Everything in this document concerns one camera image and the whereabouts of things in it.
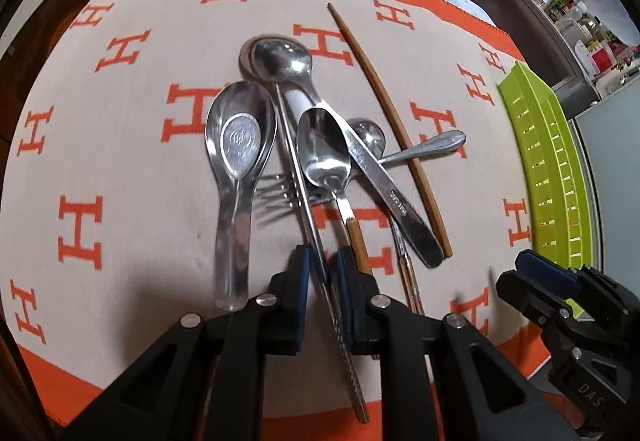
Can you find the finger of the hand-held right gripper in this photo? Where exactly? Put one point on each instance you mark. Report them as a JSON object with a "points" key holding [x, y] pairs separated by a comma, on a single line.
{"points": [[545, 271], [520, 293]]}

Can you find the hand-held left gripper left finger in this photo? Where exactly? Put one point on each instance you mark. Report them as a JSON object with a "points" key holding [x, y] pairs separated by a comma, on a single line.
{"points": [[300, 301]]}

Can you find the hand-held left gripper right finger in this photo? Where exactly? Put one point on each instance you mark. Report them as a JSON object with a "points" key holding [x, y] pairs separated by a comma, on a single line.
{"points": [[345, 301]]}

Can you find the silver metal chopstick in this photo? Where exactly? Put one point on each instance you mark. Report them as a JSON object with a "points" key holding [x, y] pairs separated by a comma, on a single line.
{"points": [[352, 373]]}

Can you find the green plastic utensil tray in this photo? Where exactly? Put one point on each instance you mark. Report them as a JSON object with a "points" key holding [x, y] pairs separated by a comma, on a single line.
{"points": [[540, 146]]}

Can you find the metal fork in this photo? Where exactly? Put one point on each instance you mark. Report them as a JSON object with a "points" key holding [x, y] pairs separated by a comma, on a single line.
{"points": [[440, 141]]}

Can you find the small metal spoon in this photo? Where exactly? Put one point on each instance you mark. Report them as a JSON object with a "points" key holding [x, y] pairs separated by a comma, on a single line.
{"points": [[370, 133]]}

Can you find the large metal soup spoon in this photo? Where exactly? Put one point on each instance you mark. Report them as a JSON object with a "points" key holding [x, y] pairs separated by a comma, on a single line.
{"points": [[240, 136]]}

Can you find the brown wooden chopstick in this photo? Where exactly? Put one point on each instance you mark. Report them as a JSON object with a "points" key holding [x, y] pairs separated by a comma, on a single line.
{"points": [[377, 88]]}

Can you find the grey refrigerator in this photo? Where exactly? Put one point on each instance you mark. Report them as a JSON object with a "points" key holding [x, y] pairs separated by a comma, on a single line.
{"points": [[610, 161]]}

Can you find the orange patterned blanket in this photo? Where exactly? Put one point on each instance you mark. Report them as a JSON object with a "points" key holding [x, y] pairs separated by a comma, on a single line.
{"points": [[125, 171]]}

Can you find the red box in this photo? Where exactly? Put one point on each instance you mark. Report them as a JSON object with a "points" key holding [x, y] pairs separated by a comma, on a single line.
{"points": [[597, 56]]}

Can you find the metal cabinet with frosted doors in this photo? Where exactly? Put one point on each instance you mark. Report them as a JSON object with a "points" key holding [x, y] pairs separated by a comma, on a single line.
{"points": [[525, 21]]}

